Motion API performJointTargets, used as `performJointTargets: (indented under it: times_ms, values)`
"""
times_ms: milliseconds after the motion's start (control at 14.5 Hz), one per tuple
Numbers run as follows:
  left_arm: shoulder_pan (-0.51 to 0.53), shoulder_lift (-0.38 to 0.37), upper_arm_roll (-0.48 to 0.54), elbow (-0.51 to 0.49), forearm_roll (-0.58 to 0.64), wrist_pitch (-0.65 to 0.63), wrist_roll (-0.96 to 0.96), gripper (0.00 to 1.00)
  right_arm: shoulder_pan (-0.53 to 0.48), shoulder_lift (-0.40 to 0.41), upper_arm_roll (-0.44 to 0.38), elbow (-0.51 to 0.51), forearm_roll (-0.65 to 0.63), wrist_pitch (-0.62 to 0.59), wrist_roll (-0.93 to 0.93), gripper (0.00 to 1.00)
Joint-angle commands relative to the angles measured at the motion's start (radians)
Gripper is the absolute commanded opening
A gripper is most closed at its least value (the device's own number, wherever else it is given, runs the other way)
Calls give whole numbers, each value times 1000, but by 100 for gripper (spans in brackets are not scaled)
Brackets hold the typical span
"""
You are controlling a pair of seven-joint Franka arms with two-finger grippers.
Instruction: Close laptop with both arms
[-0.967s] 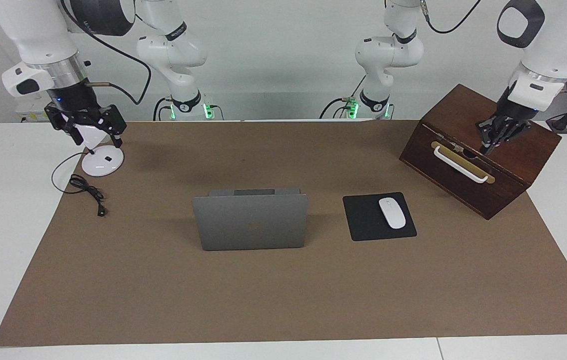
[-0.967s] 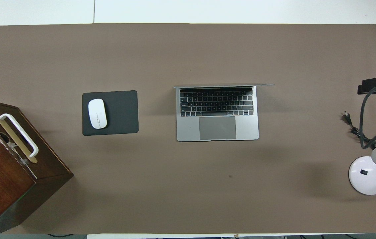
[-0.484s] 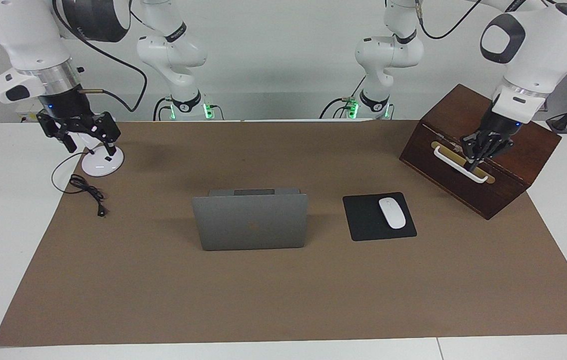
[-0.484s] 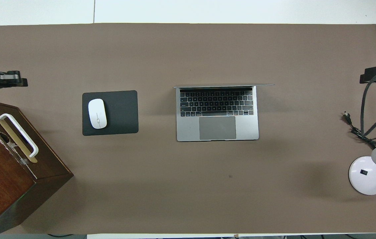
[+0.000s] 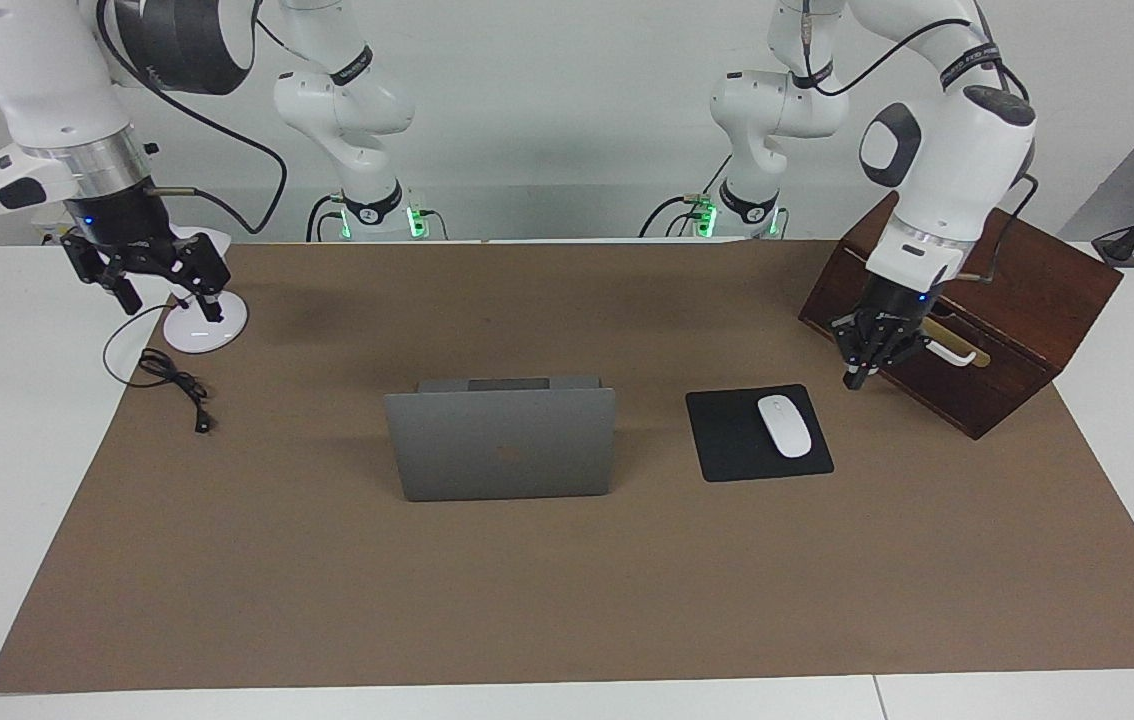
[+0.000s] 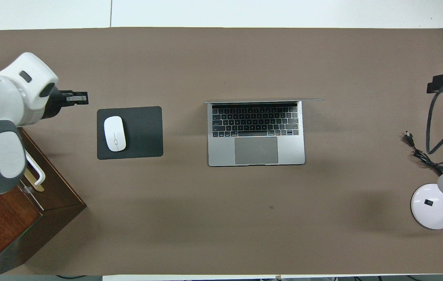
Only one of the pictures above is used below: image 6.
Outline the dark wooden box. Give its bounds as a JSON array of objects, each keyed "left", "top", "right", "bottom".
[{"left": 0, "top": 127, "right": 87, "bottom": 277}]

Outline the brass handle plate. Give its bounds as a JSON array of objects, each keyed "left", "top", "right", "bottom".
[{"left": 22, "top": 168, "right": 45, "bottom": 192}]

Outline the white desk lamp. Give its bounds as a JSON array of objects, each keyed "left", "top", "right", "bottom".
[{"left": 411, "top": 161, "right": 443, "bottom": 230}]

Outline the black mouse pad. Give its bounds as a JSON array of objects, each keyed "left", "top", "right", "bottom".
[{"left": 96, "top": 106, "right": 164, "bottom": 160}]

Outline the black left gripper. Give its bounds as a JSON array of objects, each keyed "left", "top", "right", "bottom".
[{"left": 44, "top": 87, "right": 89, "bottom": 119}]

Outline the grey laptop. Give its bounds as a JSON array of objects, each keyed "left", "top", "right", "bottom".
[{"left": 205, "top": 98, "right": 323, "bottom": 167}]

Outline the white box handle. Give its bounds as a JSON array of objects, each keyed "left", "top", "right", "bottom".
[{"left": 24, "top": 150, "right": 46, "bottom": 185}]

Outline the brown table mat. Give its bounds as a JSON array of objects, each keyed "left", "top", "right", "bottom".
[{"left": 0, "top": 27, "right": 443, "bottom": 276}]

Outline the white computer mouse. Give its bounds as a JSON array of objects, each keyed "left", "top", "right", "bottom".
[{"left": 104, "top": 116, "right": 127, "bottom": 152}]

